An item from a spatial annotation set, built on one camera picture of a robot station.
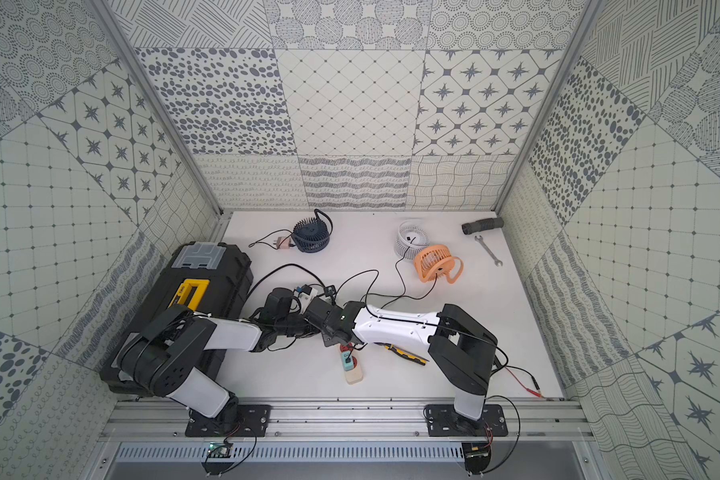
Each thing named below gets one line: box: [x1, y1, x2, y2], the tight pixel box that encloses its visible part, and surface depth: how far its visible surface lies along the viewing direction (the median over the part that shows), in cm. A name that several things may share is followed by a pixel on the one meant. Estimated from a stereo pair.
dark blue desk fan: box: [292, 209, 334, 253], surface depth 109 cm
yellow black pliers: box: [374, 342, 430, 366], surface depth 85 cm
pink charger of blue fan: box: [277, 236, 291, 249], surface depth 109 cm
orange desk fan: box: [414, 245, 464, 284], surface depth 95 cm
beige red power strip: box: [340, 343, 363, 385], surface depth 81 cm
